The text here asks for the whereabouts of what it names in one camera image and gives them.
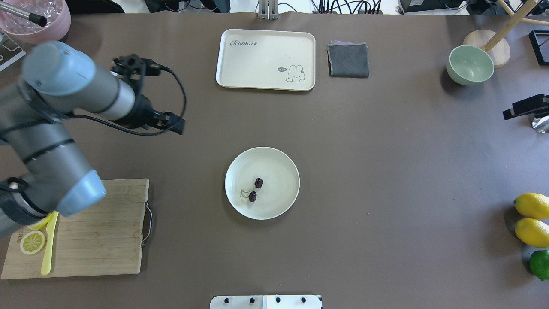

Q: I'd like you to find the yellow lemon right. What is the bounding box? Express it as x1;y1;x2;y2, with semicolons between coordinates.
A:
513;192;549;220

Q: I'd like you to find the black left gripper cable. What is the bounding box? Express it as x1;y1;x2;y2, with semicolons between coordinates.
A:
71;64;187;137

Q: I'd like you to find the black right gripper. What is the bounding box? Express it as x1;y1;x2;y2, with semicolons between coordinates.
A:
503;94;549;121

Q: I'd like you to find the lemon slice far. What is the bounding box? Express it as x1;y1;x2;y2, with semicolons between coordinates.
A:
26;212;53;230

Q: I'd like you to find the lemon slice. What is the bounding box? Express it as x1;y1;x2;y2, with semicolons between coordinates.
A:
20;230;46;255
26;212;53;230

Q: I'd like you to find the wooden cutting board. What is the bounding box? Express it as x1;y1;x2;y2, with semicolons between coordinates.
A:
1;179;153;280

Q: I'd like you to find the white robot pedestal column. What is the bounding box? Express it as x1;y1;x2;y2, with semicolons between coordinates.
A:
209;294;323;309

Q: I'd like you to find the yellow lemon left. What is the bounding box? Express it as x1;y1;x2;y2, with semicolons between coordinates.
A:
514;218;549;248

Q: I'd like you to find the wooden cup stand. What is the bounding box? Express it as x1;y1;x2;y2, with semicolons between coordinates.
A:
463;0;548;69

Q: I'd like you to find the lemon slice near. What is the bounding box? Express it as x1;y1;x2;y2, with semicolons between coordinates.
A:
20;230;46;255

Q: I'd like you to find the metal scoop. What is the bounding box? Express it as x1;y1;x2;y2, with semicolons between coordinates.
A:
531;115;549;134

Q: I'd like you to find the mint green bowl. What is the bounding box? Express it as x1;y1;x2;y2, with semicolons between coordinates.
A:
446;45;495;86

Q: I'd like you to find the white rectangular tray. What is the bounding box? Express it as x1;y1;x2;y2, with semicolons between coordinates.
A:
215;29;316;91

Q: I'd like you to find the green lime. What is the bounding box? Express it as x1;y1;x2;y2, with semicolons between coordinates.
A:
529;250;549;280

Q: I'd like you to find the dark grey folded cloth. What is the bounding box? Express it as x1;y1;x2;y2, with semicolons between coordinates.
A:
327;41;370;78

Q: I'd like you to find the white round plate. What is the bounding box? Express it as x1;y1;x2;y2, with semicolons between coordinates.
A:
225;147;301;220

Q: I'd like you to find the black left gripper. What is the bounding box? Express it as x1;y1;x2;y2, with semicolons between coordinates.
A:
112;54;186;135

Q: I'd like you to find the pink mixing bowl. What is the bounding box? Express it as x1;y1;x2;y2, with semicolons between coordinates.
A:
0;0;71;45

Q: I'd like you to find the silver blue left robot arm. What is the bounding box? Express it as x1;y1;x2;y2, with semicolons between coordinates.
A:
1;41;187;238

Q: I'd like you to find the yellow green lemon squeezer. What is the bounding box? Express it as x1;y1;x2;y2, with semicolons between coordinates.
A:
40;211;59;276

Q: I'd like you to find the yellow lemon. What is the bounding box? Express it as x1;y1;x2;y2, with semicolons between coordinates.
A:
513;192;549;220
514;218;549;248

